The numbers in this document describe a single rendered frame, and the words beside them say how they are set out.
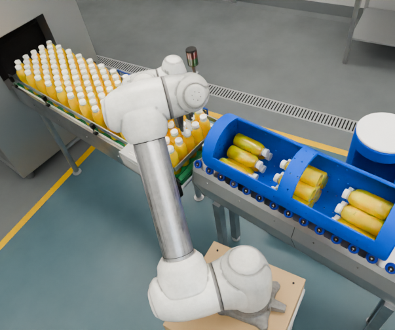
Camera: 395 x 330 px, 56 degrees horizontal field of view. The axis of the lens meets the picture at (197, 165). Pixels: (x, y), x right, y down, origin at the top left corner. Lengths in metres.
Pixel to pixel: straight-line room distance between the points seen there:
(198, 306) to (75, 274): 1.81
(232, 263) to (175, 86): 0.55
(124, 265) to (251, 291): 1.73
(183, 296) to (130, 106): 0.58
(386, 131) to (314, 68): 2.22
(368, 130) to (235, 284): 1.15
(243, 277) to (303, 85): 2.97
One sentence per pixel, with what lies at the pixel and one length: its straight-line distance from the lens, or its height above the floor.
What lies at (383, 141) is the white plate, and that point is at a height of 1.04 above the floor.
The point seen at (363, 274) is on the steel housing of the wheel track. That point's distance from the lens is 1.75.
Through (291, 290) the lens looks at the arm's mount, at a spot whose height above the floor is 1.09.
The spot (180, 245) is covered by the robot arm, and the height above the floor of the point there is 1.41.
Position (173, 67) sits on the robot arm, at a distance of 1.62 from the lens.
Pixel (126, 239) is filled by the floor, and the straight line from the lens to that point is 2.89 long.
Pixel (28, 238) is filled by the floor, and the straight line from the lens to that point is 3.24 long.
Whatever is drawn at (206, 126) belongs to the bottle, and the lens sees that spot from 2.00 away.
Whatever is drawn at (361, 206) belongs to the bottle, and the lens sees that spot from 1.57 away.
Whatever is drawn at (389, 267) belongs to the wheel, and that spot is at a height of 0.97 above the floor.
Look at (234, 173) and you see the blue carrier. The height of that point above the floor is 1.11.
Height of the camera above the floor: 2.41
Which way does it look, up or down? 49 degrees down
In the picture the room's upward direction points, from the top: 11 degrees counter-clockwise
